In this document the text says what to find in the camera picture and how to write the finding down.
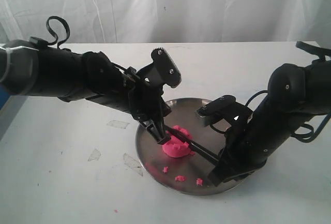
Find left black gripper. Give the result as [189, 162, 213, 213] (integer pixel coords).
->
[82, 52, 171, 144]

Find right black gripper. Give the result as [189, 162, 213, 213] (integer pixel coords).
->
[207, 64, 313, 187]

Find pink dough lump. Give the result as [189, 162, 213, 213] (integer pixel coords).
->
[162, 135, 195, 158]

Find black knife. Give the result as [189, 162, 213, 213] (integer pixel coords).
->
[165, 126, 219, 166]

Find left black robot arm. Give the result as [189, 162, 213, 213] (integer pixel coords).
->
[1, 40, 170, 144]

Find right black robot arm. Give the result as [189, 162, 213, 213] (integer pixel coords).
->
[207, 41, 330, 185]

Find pink crumb bottom right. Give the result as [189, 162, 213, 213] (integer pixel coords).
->
[196, 178, 203, 186]

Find round steel plate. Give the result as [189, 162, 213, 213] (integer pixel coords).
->
[136, 98, 242, 196]

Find pink crumb bottom middle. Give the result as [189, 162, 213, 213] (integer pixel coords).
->
[175, 175, 186, 182]

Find white backdrop sheet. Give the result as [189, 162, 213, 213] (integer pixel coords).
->
[1, 0, 330, 46]

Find blue sand box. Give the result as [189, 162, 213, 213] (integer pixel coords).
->
[0, 85, 13, 110]

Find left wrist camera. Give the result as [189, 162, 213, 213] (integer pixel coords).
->
[137, 48, 182, 88]

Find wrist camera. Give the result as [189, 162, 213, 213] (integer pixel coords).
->
[137, 48, 182, 88]
[196, 95, 253, 128]

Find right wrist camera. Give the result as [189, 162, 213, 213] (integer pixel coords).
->
[196, 95, 253, 128]

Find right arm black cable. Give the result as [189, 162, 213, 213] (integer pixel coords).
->
[244, 91, 331, 143]

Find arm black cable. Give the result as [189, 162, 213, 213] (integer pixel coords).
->
[244, 91, 331, 143]
[46, 16, 71, 49]

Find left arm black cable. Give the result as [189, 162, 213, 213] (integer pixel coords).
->
[46, 16, 71, 49]

